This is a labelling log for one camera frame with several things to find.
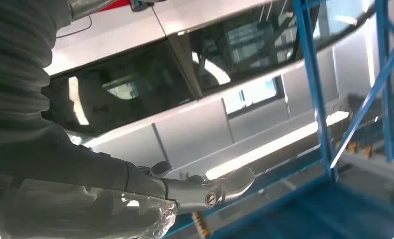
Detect blue metal shelf rack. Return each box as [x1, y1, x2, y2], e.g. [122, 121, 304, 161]
[163, 0, 394, 239]

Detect white car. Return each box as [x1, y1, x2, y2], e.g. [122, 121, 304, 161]
[41, 0, 382, 147]

